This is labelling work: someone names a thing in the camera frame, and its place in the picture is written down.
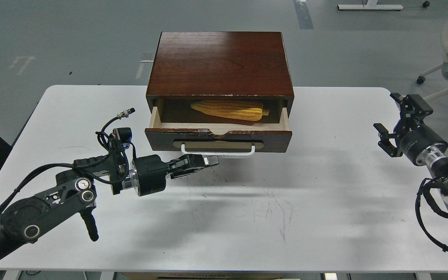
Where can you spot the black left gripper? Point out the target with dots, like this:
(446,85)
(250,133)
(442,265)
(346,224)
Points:
(150,172)

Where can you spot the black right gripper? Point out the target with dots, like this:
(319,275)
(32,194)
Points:
(414,139)

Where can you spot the wooden drawer with white handle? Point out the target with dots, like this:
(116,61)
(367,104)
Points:
(261,137)

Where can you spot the yellow corn cob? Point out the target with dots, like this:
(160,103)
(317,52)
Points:
(239,109)

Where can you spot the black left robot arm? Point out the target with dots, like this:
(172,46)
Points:
(28,219)

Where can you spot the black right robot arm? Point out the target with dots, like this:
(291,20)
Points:
(438,168)

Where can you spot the dark wooden cabinet box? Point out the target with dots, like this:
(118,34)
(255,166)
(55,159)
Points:
(220,65)

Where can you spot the white table base background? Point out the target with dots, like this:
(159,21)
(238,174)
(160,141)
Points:
(370,5)

